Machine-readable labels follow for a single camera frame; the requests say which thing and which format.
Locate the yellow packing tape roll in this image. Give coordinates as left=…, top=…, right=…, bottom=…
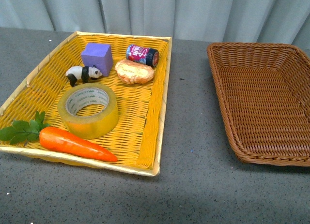
left=57, top=83, right=119, bottom=139

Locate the yellow woven basket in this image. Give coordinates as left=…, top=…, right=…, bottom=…
left=0, top=31, right=172, bottom=176

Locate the brown wicker basket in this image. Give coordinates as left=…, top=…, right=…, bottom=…
left=207, top=43, right=310, bottom=167

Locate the toy bread roll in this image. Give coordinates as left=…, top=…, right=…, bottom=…
left=115, top=60, right=155, bottom=85

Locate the small red jam jar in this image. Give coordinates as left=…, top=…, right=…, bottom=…
left=126, top=44, right=159, bottom=67

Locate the purple foam cube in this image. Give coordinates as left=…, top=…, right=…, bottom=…
left=81, top=43, right=113, bottom=77

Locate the black white panda figure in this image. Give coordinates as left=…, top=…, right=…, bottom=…
left=65, top=66, right=103, bottom=87

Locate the orange toy carrot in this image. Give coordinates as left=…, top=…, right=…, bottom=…
left=0, top=111, right=118, bottom=162

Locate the grey curtain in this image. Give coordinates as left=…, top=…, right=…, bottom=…
left=0, top=0, right=310, bottom=49

